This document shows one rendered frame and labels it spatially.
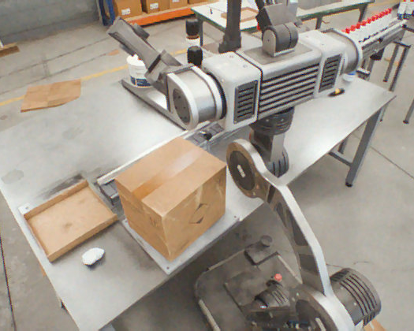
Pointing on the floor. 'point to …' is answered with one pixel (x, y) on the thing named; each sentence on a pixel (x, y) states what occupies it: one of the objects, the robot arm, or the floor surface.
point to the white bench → (296, 18)
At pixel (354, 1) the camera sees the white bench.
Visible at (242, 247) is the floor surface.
